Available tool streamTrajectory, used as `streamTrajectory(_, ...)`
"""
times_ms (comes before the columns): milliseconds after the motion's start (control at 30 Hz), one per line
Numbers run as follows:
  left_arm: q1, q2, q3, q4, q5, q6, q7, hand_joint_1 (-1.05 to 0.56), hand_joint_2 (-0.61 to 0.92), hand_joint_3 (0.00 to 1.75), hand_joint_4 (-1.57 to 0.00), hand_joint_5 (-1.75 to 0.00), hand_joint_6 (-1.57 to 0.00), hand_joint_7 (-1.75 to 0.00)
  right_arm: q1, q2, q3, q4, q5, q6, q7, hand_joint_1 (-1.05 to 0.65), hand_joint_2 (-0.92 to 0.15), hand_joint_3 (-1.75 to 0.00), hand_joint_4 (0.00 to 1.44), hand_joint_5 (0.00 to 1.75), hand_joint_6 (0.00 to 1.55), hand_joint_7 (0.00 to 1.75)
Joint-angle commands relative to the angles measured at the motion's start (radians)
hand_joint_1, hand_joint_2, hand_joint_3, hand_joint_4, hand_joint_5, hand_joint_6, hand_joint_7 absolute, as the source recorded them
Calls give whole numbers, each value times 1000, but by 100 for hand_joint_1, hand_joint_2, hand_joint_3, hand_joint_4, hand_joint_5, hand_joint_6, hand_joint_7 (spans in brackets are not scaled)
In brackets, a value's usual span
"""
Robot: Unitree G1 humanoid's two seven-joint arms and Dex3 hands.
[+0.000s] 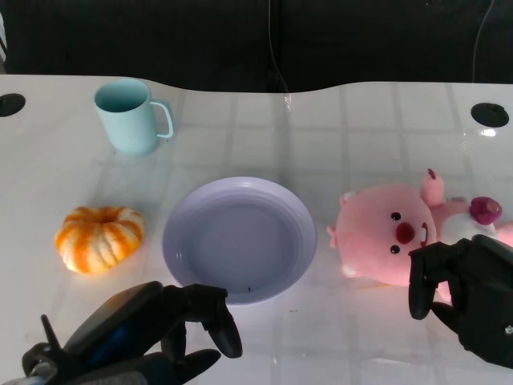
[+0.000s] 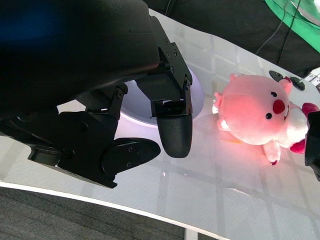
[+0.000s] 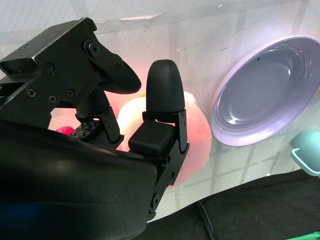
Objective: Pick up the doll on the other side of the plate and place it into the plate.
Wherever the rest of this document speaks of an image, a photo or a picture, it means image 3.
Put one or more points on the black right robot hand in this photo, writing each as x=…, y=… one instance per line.
x=62, y=175

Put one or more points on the pink plush pig doll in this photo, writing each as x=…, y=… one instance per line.
x=197, y=130

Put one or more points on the lilac round plate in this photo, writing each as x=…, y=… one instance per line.
x=262, y=95

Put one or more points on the light teal mug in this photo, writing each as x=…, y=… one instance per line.
x=308, y=142

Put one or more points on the green fabric patch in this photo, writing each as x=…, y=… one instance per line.
x=310, y=235

